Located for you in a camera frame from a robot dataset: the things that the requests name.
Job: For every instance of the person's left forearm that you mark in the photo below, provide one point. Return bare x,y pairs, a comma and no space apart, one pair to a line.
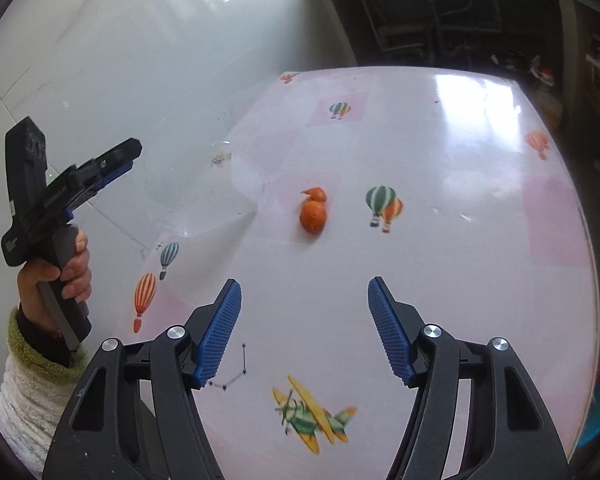
25,395

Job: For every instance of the balloon print plastic tablecloth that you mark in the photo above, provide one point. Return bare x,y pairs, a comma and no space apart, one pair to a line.
430,260

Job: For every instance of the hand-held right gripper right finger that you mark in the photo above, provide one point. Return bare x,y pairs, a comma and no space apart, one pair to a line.
392,332

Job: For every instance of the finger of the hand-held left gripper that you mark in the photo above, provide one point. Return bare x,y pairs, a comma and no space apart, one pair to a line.
110,165

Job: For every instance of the person's left hand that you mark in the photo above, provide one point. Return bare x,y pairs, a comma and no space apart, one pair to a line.
78,270

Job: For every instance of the blue plastic mesh basket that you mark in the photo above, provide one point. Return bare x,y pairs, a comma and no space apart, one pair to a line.
597,400

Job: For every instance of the black bag under counter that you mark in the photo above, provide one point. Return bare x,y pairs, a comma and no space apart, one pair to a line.
507,59

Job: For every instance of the white drain pipes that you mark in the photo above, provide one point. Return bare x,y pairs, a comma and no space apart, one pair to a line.
420,25

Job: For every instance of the orange peel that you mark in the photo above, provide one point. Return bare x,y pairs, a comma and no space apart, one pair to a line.
313,216

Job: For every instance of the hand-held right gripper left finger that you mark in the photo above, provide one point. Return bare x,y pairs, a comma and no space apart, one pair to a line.
220,335

